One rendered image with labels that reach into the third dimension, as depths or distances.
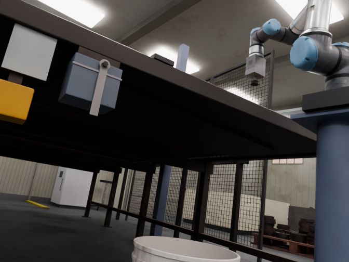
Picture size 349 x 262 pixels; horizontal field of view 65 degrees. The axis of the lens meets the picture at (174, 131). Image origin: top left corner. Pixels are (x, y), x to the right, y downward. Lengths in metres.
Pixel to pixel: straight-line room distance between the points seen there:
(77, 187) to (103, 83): 5.56
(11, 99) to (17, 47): 0.14
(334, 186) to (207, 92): 0.53
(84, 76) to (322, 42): 0.84
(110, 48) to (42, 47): 0.18
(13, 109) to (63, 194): 5.51
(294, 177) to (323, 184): 10.57
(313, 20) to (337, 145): 0.47
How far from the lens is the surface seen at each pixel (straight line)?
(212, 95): 1.01
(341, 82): 1.20
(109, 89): 0.79
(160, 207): 3.14
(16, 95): 0.74
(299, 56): 1.17
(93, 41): 0.84
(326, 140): 1.12
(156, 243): 0.96
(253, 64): 1.53
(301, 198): 11.46
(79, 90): 0.77
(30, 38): 0.82
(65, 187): 6.19
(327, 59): 1.18
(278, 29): 1.54
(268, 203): 6.78
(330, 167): 1.10
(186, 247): 0.99
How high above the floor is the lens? 0.49
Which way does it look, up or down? 14 degrees up
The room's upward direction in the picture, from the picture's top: 8 degrees clockwise
